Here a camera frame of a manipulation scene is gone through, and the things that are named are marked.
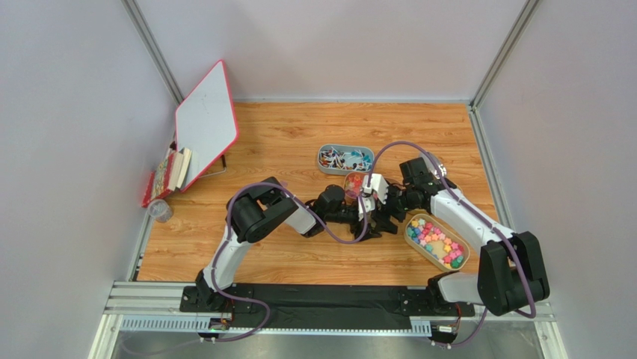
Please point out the aluminium frame rail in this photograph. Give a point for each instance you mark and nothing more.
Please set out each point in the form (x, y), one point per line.
(155, 307)

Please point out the pink tray of gummy candies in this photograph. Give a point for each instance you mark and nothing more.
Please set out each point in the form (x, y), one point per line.
(353, 184)

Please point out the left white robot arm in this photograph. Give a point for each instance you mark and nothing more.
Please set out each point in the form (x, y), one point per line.
(260, 208)

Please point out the beige tray of star candies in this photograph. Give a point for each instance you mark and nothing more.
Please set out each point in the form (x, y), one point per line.
(440, 246)

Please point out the clear plastic jar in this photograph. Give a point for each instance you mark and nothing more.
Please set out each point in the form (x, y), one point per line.
(369, 218)

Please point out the blue tray of lollipops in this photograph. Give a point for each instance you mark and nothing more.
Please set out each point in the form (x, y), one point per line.
(340, 160)

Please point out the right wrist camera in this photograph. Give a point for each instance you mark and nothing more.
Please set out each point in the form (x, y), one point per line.
(374, 185)

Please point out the stack of books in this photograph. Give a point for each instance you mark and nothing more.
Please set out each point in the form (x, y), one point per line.
(168, 177)

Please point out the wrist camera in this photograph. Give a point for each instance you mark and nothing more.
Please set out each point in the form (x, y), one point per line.
(366, 206)
(374, 185)

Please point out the silver metal scoop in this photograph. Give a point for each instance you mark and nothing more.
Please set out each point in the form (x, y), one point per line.
(434, 165)

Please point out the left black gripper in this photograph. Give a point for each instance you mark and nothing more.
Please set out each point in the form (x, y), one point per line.
(355, 229)

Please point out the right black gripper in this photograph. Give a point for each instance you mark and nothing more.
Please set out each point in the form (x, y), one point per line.
(390, 206)

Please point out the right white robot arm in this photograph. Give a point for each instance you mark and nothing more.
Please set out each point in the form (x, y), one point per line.
(511, 273)

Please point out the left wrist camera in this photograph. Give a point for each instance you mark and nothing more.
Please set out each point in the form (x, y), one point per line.
(366, 206)

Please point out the white board with red edge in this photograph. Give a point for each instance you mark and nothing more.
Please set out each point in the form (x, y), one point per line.
(206, 123)

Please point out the small clear plastic cup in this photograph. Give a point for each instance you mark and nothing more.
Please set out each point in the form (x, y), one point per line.
(160, 211)

